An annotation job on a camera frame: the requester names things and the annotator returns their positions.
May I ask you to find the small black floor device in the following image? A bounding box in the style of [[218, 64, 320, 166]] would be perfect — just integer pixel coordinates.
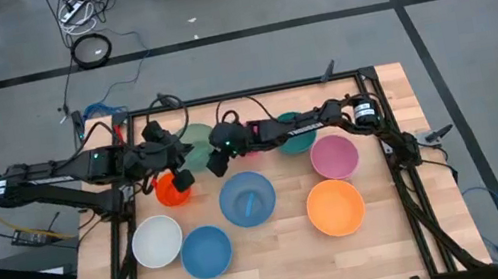
[[9, 224, 52, 251]]

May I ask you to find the white bowl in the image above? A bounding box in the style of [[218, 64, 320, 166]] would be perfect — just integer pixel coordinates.
[[127, 211, 189, 273]]

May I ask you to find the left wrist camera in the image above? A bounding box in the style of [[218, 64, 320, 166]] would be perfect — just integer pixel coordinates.
[[139, 116, 174, 146]]

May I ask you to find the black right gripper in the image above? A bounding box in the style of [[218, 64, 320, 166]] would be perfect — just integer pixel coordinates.
[[199, 117, 259, 181]]

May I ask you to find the teal bowl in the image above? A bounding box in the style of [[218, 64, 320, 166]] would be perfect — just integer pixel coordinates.
[[272, 107, 322, 159]]

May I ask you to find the pink bowl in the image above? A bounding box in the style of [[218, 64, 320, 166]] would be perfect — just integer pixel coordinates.
[[307, 130, 364, 185]]

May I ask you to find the bright blue bowl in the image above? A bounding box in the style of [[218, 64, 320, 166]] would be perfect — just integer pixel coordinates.
[[176, 221, 238, 279]]

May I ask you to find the black ring on floor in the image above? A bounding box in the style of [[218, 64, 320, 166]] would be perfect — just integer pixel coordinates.
[[68, 29, 117, 72]]

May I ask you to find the slate blue bowl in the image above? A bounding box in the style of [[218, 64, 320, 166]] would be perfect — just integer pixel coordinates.
[[214, 166, 282, 233]]

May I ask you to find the black aluminium table frame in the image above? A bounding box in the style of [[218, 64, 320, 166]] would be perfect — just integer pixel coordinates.
[[40, 51, 496, 279]]

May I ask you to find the white power strip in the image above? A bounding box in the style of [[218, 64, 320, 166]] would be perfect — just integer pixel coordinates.
[[56, 0, 89, 25]]

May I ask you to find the light green bowl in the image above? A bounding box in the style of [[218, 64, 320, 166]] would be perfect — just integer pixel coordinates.
[[174, 119, 220, 176]]

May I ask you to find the white cable coil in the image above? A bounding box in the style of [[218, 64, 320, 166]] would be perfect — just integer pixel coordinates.
[[58, 11, 101, 39]]

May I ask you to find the small orange cup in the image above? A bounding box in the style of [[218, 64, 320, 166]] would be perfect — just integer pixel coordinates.
[[151, 168, 195, 210]]

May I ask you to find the black clamp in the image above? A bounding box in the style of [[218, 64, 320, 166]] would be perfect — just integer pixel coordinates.
[[69, 109, 87, 139], [423, 122, 457, 144], [154, 88, 184, 113], [316, 58, 339, 84]]

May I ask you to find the orange bowl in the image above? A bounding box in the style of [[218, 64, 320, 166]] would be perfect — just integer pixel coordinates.
[[302, 174, 371, 242]]

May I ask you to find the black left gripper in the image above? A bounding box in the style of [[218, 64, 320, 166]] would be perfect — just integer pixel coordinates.
[[121, 133, 201, 202]]

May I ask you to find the yellow cable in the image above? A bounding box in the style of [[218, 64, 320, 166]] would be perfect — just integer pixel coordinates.
[[0, 179, 77, 252]]

